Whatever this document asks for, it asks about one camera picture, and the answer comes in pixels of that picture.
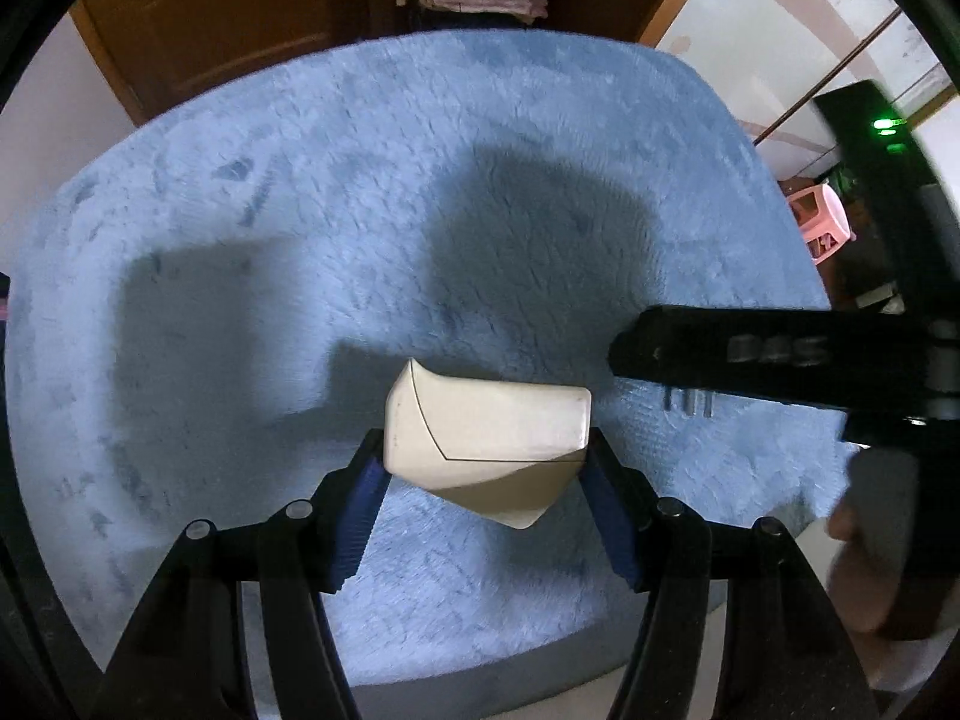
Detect beige angular box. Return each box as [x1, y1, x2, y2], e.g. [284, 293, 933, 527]
[382, 359, 592, 530]

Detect person's right hand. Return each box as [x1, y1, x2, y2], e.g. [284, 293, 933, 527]
[827, 447, 918, 634]

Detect pink plastic stool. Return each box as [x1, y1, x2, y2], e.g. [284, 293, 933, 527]
[786, 184, 856, 265]

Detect white plastic tray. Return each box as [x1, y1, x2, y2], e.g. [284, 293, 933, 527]
[239, 523, 932, 720]

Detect white sliding wardrobe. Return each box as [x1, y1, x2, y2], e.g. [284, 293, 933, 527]
[658, 0, 950, 182]

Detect blue fuzzy table cloth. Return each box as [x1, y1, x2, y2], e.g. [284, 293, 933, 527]
[7, 31, 846, 663]

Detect brown wooden door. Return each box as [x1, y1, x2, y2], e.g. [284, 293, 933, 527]
[70, 0, 395, 125]

